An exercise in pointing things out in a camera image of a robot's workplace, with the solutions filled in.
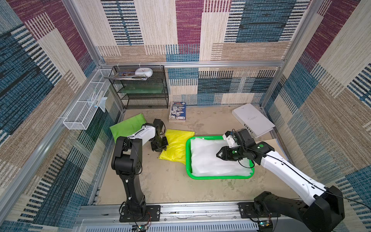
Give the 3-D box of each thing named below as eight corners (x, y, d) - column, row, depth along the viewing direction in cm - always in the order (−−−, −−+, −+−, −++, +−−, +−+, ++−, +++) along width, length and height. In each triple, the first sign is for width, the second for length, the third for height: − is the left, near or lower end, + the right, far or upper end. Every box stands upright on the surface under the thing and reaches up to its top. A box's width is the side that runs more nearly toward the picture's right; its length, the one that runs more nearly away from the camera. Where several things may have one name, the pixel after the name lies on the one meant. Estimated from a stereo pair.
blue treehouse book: (168, 122, 113) (168, 119, 110) (170, 104, 125) (170, 101, 122) (185, 122, 113) (185, 119, 110) (185, 104, 125) (185, 101, 122)
